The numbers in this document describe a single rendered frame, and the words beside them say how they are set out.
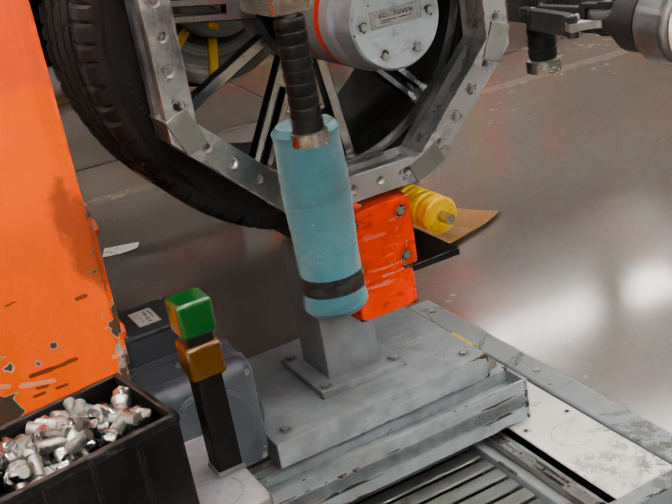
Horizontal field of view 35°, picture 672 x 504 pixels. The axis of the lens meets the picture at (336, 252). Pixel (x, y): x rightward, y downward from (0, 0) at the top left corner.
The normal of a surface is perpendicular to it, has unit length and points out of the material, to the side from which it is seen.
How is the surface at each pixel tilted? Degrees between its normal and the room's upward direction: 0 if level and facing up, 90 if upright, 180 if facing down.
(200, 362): 90
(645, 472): 0
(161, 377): 0
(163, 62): 90
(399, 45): 90
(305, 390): 0
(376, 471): 90
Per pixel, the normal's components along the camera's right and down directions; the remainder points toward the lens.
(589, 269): -0.16, -0.91
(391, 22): 0.47, 0.26
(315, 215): -0.05, 0.42
